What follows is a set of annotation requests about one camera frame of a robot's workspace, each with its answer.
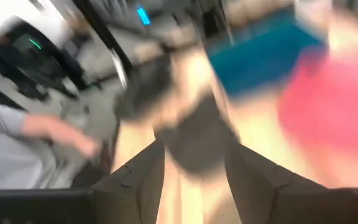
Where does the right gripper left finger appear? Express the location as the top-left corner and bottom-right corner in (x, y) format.
(0, 139), (167, 224)

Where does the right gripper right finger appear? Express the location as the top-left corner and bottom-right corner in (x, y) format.
(224, 142), (358, 224)

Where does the dark grey hat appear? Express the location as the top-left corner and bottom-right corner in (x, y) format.
(115, 54), (241, 178)

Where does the person's hand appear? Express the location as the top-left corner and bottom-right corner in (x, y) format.
(22, 114), (101, 158)

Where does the pink plastic bin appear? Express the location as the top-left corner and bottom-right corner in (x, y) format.
(277, 52), (358, 162)

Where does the person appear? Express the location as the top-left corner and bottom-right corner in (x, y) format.
(0, 101), (102, 190)

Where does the blue storage bin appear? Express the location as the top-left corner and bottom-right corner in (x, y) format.
(208, 9), (326, 97)

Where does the blue glowing light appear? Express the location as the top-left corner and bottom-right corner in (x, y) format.
(136, 5), (152, 26)

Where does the black frame post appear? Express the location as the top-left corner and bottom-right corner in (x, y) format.
(73, 0), (135, 90)

